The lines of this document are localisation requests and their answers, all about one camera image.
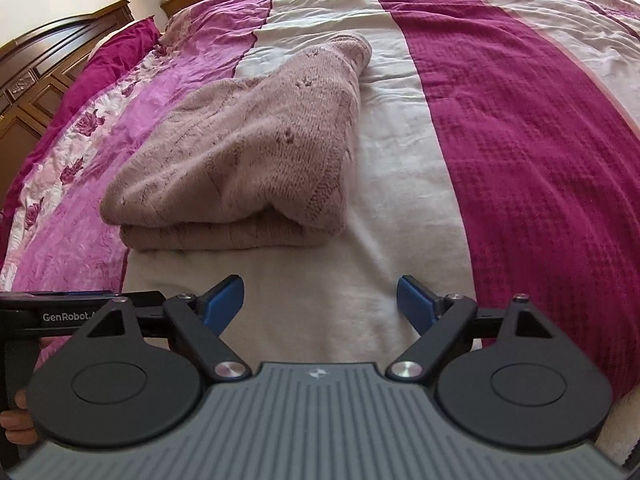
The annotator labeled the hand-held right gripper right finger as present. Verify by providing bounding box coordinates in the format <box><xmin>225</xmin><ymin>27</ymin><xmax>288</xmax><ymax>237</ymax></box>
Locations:
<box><xmin>387</xmin><ymin>276</ymin><xmax>568</xmax><ymax>381</ymax></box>

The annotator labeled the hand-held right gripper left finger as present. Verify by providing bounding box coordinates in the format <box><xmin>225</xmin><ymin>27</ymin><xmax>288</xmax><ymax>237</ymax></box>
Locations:
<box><xmin>74</xmin><ymin>275</ymin><xmax>249</xmax><ymax>382</ymax></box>

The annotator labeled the pink knitted sweater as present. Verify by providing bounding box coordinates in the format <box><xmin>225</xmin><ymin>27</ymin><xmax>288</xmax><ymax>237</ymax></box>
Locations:
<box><xmin>100</xmin><ymin>31</ymin><xmax>374</xmax><ymax>252</ymax></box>

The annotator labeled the person's left hand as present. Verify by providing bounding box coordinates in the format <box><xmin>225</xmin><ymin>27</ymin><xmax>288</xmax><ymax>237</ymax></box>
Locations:
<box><xmin>0</xmin><ymin>387</ymin><xmax>40</xmax><ymax>447</ymax></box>

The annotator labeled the magenta and white striped bedspread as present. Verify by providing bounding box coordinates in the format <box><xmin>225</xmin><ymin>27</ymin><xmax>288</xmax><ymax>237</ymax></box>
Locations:
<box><xmin>0</xmin><ymin>0</ymin><xmax>640</xmax><ymax>471</ymax></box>

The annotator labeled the dark wooden headboard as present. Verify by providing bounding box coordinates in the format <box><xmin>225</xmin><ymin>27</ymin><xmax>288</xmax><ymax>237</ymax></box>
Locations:
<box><xmin>0</xmin><ymin>0</ymin><xmax>136</xmax><ymax>221</ymax></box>

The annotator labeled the magenta pillow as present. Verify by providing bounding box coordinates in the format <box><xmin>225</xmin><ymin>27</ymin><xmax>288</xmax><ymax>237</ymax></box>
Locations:
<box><xmin>30</xmin><ymin>16</ymin><xmax>162</xmax><ymax>161</ymax></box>

